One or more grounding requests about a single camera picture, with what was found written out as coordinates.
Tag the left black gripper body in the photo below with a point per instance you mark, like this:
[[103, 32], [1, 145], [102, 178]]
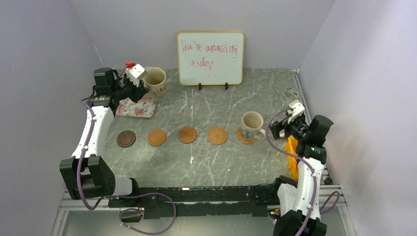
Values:
[[127, 89]]

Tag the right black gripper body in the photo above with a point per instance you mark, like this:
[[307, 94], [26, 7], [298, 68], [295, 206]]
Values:
[[296, 128]]

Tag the cream coral pattern mug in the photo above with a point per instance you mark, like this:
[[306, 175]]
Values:
[[155, 82]]

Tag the cream seahorse mug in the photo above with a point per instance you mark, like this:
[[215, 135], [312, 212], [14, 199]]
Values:
[[252, 126]]

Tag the dark walnut wooden coaster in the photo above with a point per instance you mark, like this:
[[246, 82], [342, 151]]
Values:
[[126, 138]]

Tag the light wooden coaster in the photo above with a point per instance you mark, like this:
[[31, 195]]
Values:
[[157, 137], [187, 135]]

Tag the woven rattan coaster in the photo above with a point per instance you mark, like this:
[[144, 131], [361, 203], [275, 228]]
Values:
[[242, 140], [217, 135]]

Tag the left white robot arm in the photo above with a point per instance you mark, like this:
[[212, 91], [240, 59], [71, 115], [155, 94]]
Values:
[[85, 174]]

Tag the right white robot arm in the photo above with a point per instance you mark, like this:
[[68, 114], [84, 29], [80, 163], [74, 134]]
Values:
[[299, 203]]

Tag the floral serving tray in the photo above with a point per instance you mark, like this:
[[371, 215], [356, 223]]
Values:
[[144, 108]]

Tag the clear tape roll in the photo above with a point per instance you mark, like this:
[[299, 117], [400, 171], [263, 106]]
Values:
[[291, 94]]

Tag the black whiteboard stand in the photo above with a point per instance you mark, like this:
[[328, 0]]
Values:
[[201, 86]]

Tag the yellow framed whiteboard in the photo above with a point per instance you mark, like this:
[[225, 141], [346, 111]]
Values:
[[210, 58]]

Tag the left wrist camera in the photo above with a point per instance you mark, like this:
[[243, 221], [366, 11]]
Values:
[[135, 73]]

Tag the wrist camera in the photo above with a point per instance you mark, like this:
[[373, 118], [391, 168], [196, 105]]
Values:
[[296, 109], [135, 73]]

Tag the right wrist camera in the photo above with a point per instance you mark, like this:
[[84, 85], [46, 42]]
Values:
[[296, 109]]

